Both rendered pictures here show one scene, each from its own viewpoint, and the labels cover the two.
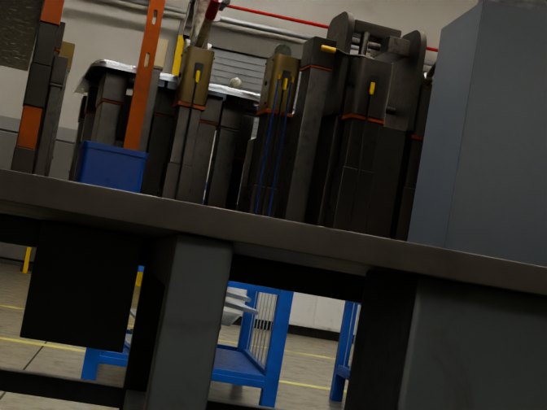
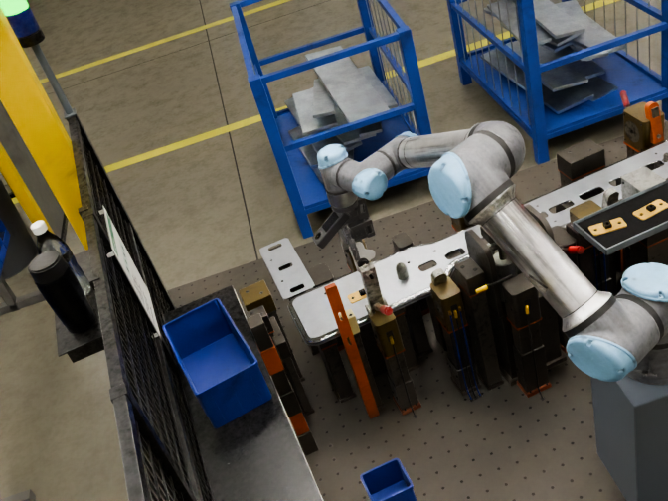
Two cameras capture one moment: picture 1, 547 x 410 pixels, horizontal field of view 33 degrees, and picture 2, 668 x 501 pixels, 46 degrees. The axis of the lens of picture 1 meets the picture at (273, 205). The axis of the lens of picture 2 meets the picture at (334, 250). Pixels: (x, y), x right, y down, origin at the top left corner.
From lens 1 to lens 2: 1.83 m
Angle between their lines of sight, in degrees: 41
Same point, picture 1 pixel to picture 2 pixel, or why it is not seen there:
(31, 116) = (297, 418)
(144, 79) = (353, 351)
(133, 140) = (364, 384)
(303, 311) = not seen: outside the picture
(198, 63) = (388, 332)
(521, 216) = not seen: outside the picture
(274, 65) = (442, 306)
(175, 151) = (396, 379)
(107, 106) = (327, 349)
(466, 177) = (643, 486)
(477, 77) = (639, 443)
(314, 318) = not seen: outside the picture
